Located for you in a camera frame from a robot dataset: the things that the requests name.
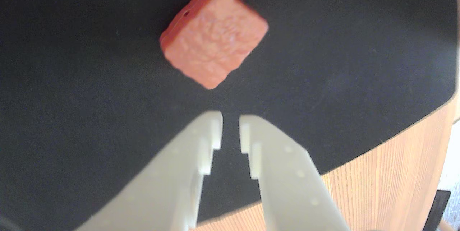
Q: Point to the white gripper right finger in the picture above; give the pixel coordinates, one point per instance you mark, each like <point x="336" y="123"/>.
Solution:
<point x="287" y="184"/>

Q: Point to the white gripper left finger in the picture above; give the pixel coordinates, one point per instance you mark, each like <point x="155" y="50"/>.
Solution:
<point x="169" y="188"/>

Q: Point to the brown square toy block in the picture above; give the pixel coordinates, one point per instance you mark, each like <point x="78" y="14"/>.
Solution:
<point x="215" y="37"/>

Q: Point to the black desk mat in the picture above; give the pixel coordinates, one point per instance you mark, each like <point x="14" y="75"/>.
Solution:
<point x="90" y="80"/>

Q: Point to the black rectangular object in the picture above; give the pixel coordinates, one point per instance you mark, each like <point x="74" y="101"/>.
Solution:
<point x="436" y="209"/>

